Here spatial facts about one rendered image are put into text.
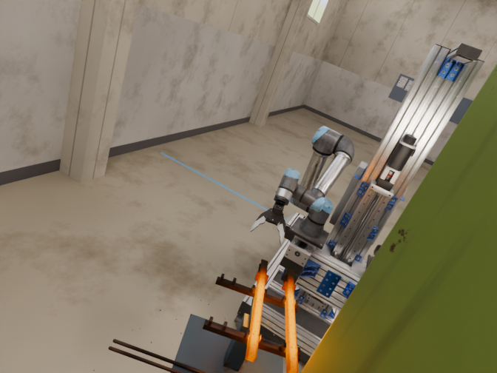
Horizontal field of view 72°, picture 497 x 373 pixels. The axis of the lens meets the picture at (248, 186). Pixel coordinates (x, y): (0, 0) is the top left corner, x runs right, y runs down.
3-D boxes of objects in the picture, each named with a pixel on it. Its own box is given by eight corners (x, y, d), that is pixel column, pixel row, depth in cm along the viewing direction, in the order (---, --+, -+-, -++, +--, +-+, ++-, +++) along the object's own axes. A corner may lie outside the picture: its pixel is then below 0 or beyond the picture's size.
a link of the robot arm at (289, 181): (302, 177, 167) (301, 170, 159) (293, 197, 164) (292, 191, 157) (286, 172, 169) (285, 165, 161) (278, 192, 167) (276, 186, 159)
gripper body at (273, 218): (279, 228, 161) (288, 205, 164) (279, 225, 153) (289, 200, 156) (264, 222, 163) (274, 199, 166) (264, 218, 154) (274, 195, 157)
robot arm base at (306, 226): (302, 220, 223) (308, 208, 219) (323, 232, 220) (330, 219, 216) (296, 229, 210) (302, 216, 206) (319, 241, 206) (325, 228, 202)
